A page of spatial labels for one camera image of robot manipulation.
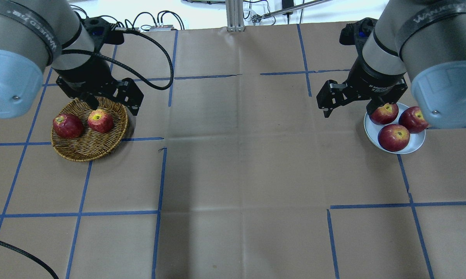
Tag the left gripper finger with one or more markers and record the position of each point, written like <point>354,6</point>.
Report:
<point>90,100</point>

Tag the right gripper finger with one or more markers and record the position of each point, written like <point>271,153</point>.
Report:
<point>374,104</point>

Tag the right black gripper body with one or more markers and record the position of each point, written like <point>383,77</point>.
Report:
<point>376,78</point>

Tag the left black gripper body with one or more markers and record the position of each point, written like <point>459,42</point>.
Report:
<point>86,75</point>

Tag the yellow red apple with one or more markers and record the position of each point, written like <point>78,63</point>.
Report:
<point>100,121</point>

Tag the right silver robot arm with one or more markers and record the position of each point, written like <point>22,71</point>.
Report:
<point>415,44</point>

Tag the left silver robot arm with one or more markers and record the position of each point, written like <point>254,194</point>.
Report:
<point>36,34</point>

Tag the red apple on plate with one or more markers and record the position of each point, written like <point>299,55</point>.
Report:
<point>413,120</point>
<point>393,137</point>
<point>385,114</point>

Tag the light blue plate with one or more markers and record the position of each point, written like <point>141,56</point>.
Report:
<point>416,140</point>

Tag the dark red basket apple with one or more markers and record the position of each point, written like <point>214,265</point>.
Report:
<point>68,126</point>

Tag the woven wicker basket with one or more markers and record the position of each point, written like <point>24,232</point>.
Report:
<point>92,145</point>

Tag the aluminium frame post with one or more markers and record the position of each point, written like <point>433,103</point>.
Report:
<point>234,16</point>

